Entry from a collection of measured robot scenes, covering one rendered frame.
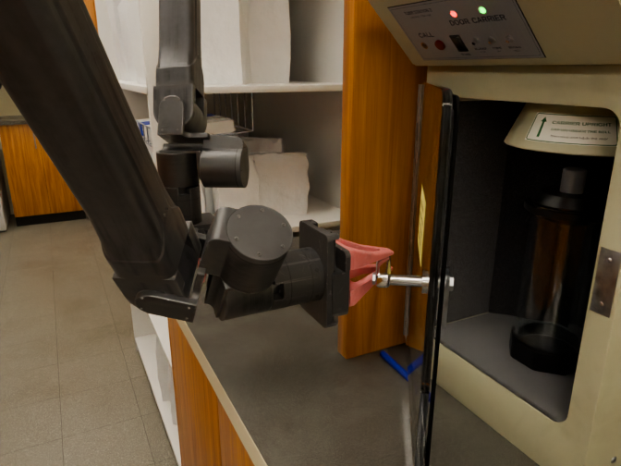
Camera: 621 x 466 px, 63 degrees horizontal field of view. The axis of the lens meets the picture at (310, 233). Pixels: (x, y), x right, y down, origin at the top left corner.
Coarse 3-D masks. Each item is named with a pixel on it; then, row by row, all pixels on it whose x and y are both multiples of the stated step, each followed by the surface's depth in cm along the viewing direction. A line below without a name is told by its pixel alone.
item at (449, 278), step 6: (450, 276) 51; (438, 282) 51; (444, 282) 51; (450, 282) 51; (444, 288) 52; (450, 288) 51; (438, 294) 53; (444, 294) 52; (438, 300) 53; (444, 300) 52; (444, 306) 52; (444, 312) 52; (444, 318) 52; (444, 324) 52
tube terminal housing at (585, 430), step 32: (480, 96) 64; (512, 96) 59; (544, 96) 55; (576, 96) 52; (608, 96) 49; (608, 192) 50; (608, 224) 51; (608, 320) 52; (448, 352) 76; (608, 352) 53; (448, 384) 77; (480, 384) 71; (576, 384) 57; (608, 384) 55; (480, 416) 72; (512, 416) 66; (544, 416) 61; (576, 416) 57; (608, 416) 57; (544, 448) 62; (576, 448) 58; (608, 448) 59
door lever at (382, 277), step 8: (376, 264) 55; (384, 264) 54; (376, 272) 53; (384, 272) 52; (424, 272) 51; (376, 280) 52; (384, 280) 52; (392, 280) 52; (400, 280) 52; (408, 280) 52; (416, 280) 52; (424, 280) 51; (424, 288) 51
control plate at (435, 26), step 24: (432, 0) 55; (456, 0) 53; (480, 0) 50; (504, 0) 48; (408, 24) 62; (432, 24) 59; (456, 24) 56; (480, 24) 53; (504, 24) 51; (528, 24) 49; (432, 48) 63; (456, 48) 60; (480, 48) 57; (504, 48) 54; (528, 48) 51
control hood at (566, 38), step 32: (384, 0) 62; (416, 0) 58; (544, 0) 45; (576, 0) 43; (608, 0) 41; (544, 32) 48; (576, 32) 46; (608, 32) 43; (416, 64) 70; (448, 64) 64; (480, 64) 60; (512, 64) 56; (544, 64) 52; (576, 64) 49; (608, 64) 46
